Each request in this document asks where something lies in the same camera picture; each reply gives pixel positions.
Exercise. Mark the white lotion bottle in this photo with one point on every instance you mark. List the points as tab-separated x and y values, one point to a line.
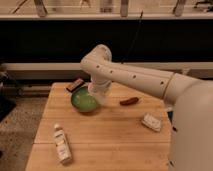
62	146

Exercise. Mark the brown chocolate bar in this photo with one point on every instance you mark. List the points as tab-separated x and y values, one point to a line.
74	85

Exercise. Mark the brown sausage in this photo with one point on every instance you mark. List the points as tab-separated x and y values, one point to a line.
129	101

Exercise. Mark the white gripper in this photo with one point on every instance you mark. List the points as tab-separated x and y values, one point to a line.
98	89

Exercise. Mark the white rectangular box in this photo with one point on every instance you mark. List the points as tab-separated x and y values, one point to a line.
152	122

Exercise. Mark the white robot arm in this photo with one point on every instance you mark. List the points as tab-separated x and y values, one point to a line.
191	144

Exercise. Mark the green ceramic bowl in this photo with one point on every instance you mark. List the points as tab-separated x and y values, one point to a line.
82	101

